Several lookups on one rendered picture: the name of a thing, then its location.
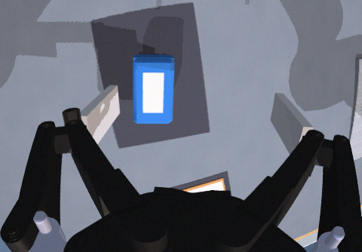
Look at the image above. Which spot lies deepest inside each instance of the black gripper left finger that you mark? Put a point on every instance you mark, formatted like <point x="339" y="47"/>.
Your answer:
<point x="33" y="225"/>

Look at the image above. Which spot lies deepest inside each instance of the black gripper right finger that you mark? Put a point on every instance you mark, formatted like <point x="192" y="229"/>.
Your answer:
<point x="340" y="225"/>

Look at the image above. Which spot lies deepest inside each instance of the blue self-inking stamp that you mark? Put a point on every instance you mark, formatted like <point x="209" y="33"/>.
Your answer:
<point x="153" y="76"/>

